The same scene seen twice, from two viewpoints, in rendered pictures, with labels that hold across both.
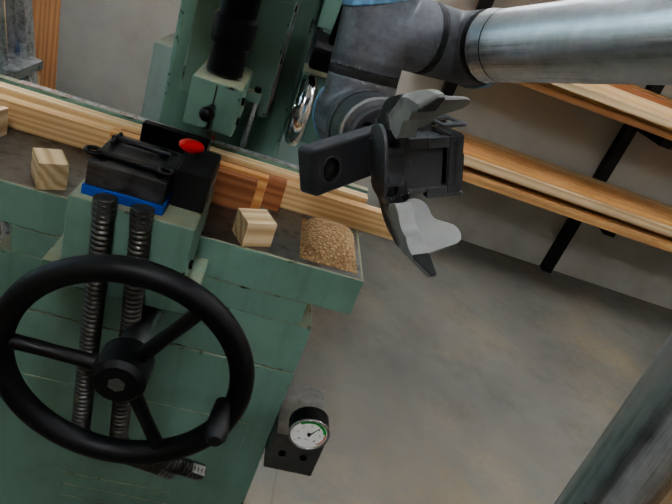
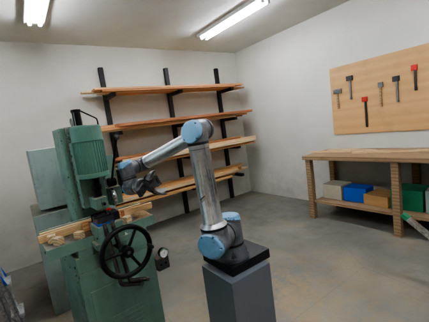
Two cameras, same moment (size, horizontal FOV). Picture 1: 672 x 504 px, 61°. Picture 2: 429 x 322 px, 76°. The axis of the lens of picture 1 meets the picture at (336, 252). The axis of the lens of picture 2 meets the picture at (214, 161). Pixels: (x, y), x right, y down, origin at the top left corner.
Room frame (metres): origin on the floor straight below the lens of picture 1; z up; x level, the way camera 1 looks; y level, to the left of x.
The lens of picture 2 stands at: (-1.02, 0.35, 1.41)
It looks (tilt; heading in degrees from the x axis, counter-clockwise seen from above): 7 degrees down; 332
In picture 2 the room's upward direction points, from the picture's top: 8 degrees counter-clockwise
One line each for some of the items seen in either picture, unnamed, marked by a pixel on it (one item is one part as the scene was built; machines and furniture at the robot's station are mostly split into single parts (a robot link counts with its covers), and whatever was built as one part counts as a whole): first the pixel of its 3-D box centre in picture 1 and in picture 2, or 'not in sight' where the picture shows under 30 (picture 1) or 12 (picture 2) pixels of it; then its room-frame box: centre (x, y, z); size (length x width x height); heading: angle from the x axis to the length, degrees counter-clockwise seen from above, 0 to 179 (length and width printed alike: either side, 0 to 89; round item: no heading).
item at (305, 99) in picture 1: (300, 110); (112, 197); (0.95, 0.14, 1.02); 0.12 x 0.03 x 0.12; 11
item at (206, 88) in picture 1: (220, 99); (99, 202); (0.82, 0.24, 1.03); 0.14 x 0.07 x 0.09; 11
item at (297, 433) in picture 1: (307, 430); (163, 253); (0.65, -0.06, 0.65); 0.06 x 0.04 x 0.08; 101
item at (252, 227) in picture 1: (254, 227); (126, 219); (0.69, 0.12, 0.92); 0.04 x 0.04 x 0.04; 39
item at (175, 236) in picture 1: (142, 220); (107, 229); (0.61, 0.24, 0.91); 0.15 x 0.14 x 0.09; 101
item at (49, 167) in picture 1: (49, 169); (79, 234); (0.64, 0.38, 0.92); 0.05 x 0.04 x 0.04; 43
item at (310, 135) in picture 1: (319, 107); (114, 194); (1.01, 0.12, 1.02); 0.09 x 0.07 x 0.12; 101
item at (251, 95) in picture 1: (248, 116); not in sight; (0.87, 0.21, 1.00); 0.02 x 0.02 x 0.10; 11
